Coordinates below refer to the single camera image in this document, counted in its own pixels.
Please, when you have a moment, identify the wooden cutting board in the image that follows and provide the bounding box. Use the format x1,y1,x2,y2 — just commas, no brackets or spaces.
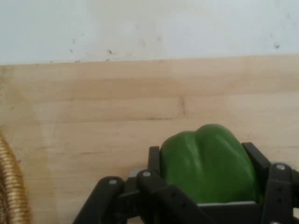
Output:
0,53,299,224

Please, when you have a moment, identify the green toy bell pepper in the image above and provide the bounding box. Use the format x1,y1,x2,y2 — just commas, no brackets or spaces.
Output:
159,123,265,205

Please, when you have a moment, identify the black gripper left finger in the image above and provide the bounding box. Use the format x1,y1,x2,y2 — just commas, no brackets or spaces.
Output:
72,146,218,224

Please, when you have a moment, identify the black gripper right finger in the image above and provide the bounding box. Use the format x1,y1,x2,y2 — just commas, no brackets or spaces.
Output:
241,142,299,224

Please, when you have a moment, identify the woven wicker basket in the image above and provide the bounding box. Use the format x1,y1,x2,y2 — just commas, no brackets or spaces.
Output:
0,132,33,224

